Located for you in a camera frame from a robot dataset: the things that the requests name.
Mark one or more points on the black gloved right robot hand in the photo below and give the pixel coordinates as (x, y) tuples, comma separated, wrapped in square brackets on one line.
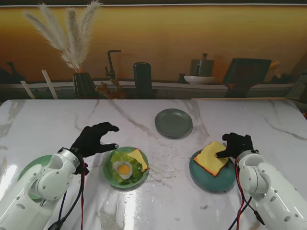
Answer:
[(237, 146)]

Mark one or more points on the light green egg plate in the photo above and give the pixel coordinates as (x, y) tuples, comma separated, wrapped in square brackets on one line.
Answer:
[(40, 161)]

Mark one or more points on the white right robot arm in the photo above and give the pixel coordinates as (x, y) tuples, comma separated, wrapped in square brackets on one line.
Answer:
[(259, 179)]

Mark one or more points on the green lettuce leaf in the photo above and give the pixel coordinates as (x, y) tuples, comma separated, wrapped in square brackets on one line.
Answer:
[(120, 155)]

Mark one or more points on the dark leaning board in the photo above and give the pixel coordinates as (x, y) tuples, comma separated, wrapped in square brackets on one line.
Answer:
[(247, 72)]

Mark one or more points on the grey round plate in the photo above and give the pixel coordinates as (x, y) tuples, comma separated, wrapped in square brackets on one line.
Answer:
[(173, 123)]

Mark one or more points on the black kitchen faucet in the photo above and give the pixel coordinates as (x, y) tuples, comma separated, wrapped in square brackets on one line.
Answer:
[(110, 64)]

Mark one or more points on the yellow toast bread slice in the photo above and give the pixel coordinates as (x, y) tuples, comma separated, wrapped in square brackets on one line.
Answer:
[(208, 159), (139, 159)]

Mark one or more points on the grey lidded pot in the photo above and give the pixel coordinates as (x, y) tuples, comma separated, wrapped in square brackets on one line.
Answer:
[(202, 67)]

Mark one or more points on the small dark bottles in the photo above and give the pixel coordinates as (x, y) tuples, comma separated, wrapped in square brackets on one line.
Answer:
[(181, 78)]

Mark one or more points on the white pampas grass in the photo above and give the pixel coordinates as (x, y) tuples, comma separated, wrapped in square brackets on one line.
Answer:
[(72, 36)]

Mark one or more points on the dark green ribbed vase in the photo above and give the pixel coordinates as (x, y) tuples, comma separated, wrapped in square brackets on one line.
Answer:
[(82, 85)]

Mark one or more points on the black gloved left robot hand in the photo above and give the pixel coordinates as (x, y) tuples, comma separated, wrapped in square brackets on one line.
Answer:
[(91, 141)]

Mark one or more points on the fried egg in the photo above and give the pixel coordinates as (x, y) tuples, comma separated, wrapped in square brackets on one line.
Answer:
[(123, 169)]

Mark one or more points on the yellow plush toy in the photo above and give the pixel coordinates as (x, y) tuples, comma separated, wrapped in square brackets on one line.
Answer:
[(112, 91)]

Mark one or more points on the long white stick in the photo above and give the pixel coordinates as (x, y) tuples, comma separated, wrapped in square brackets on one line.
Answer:
[(49, 83)]

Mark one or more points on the short white stick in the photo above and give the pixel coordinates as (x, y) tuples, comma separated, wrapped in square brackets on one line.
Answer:
[(27, 89)]

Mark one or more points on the white bowl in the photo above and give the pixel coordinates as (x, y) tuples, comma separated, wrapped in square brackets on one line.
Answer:
[(199, 79)]

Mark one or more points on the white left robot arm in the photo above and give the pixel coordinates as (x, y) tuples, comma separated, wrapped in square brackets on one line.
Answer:
[(48, 182)]

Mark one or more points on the teal round plate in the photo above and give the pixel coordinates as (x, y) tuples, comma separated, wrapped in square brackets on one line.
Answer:
[(216, 183)]

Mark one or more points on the black cylindrical canister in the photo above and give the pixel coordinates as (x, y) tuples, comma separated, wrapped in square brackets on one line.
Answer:
[(142, 80)]

